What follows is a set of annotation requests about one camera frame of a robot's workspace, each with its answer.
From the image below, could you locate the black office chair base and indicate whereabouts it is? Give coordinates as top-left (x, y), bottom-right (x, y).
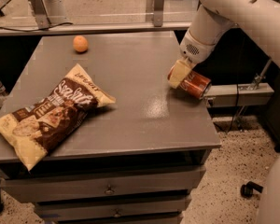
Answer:
top-left (240, 181), bottom-right (263, 198)

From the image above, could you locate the brown yellow chip bag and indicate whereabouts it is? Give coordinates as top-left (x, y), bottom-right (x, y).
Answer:
top-left (0, 64), bottom-right (116, 170)

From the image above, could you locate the middle metal rail bracket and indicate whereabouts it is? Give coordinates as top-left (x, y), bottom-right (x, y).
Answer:
top-left (153, 0), bottom-right (164, 27)

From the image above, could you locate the black cable on rail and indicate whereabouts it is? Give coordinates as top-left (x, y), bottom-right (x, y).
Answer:
top-left (0, 21), bottom-right (75, 33)

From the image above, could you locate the metal rail bracket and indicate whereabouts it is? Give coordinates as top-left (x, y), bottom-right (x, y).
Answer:
top-left (29, 0), bottom-right (50, 29)
top-left (153, 0), bottom-right (164, 27)

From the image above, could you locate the grey drawer cabinet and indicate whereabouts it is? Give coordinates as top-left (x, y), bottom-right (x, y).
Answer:
top-left (0, 32), bottom-right (220, 224)

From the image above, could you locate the drawer metal knob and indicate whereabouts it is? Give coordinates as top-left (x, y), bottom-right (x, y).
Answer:
top-left (113, 210), bottom-right (121, 218)
top-left (105, 185), bottom-right (115, 195)

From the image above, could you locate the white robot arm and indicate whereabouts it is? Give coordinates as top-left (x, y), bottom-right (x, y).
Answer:
top-left (168, 0), bottom-right (280, 224)

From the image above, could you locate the horizontal metal rail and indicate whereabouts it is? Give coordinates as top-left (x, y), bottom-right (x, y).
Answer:
top-left (0, 21), bottom-right (191, 36)

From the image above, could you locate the left metal rail bracket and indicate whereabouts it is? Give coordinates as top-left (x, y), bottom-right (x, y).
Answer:
top-left (29, 0), bottom-right (50, 29)

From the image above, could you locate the orange fruit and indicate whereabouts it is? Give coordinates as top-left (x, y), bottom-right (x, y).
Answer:
top-left (73, 35), bottom-right (88, 52)

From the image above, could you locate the red coke can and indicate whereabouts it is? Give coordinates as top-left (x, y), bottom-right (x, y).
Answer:
top-left (177, 70), bottom-right (211, 100)

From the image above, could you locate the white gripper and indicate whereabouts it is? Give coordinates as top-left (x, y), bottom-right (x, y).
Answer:
top-left (167, 31), bottom-right (215, 89)

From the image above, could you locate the top drawer metal knob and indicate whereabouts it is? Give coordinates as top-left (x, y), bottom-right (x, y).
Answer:
top-left (105, 185), bottom-right (115, 195)

